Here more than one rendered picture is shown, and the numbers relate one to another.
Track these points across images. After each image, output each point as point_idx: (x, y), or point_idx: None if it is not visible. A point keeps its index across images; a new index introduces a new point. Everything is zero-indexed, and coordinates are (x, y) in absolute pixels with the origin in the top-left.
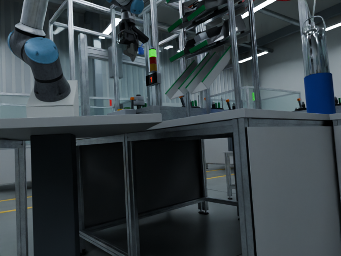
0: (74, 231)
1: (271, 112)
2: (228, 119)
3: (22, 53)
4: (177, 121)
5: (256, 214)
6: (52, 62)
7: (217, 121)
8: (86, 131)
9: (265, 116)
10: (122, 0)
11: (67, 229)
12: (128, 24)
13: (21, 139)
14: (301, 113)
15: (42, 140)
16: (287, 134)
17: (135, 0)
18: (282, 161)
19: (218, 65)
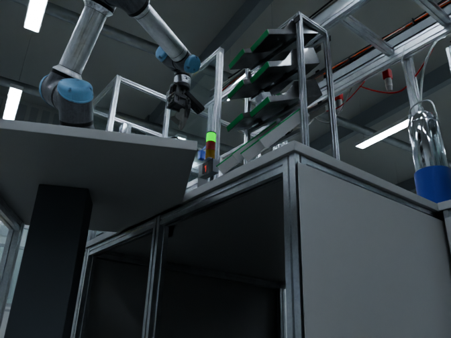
0: (66, 317)
1: (335, 161)
2: (277, 157)
3: (53, 92)
4: (222, 178)
5: (306, 267)
6: (84, 102)
7: (266, 164)
8: (108, 180)
9: (325, 161)
10: (175, 54)
11: (57, 312)
12: (180, 88)
13: (22, 212)
14: (384, 181)
15: (52, 191)
16: (361, 196)
17: (190, 56)
18: (353, 224)
19: (282, 126)
